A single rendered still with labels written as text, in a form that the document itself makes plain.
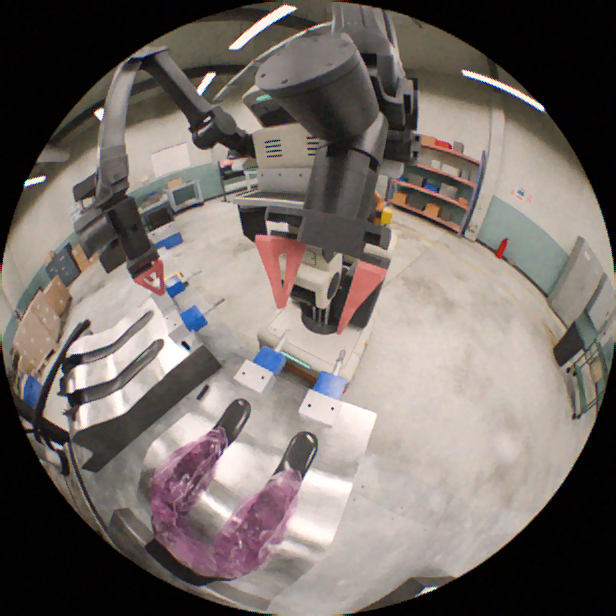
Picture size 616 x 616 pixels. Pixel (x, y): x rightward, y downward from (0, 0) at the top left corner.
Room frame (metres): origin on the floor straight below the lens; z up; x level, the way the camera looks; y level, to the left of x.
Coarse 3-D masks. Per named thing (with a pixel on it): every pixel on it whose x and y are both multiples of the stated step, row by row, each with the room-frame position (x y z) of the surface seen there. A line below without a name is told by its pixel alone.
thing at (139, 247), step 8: (128, 232) 0.22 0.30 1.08; (136, 232) 0.23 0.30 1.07; (144, 232) 0.25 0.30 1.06; (120, 240) 0.22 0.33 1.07; (128, 240) 0.22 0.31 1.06; (136, 240) 0.23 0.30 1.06; (144, 240) 0.24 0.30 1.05; (128, 248) 0.22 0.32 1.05; (136, 248) 0.22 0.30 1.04; (144, 248) 0.24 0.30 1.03; (152, 248) 0.25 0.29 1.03; (128, 256) 0.22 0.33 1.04; (136, 256) 0.22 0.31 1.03; (144, 256) 0.22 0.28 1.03; (152, 256) 0.23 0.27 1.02; (128, 264) 0.20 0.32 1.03; (136, 264) 0.20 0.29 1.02
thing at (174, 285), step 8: (192, 272) 0.31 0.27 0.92; (200, 272) 0.32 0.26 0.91; (168, 280) 0.27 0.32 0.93; (176, 280) 0.27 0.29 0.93; (184, 280) 0.28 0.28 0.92; (168, 288) 0.24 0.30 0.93; (176, 288) 0.25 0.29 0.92; (184, 288) 0.27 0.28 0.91; (152, 296) 0.21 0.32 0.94; (160, 296) 0.22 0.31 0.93; (168, 296) 0.23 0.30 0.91; (160, 304) 0.21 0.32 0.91; (168, 304) 0.23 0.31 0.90
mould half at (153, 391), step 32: (128, 320) 0.18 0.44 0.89; (160, 320) 0.19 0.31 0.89; (128, 352) 0.10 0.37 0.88; (160, 352) 0.11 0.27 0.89; (192, 352) 0.12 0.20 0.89; (128, 384) 0.04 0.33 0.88; (160, 384) 0.06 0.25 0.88; (192, 384) 0.09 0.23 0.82; (96, 416) -0.05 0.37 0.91; (128, 416) -0.02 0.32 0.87; (160, 416) 0.01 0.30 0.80; (96, 448) -0.13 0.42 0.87
